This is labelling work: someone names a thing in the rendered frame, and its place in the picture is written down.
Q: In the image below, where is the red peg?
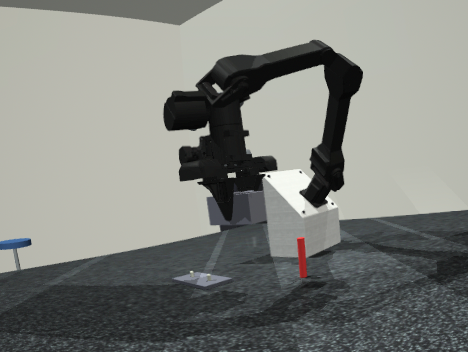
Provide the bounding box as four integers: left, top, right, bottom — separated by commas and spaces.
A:
297, 237, 307, 278

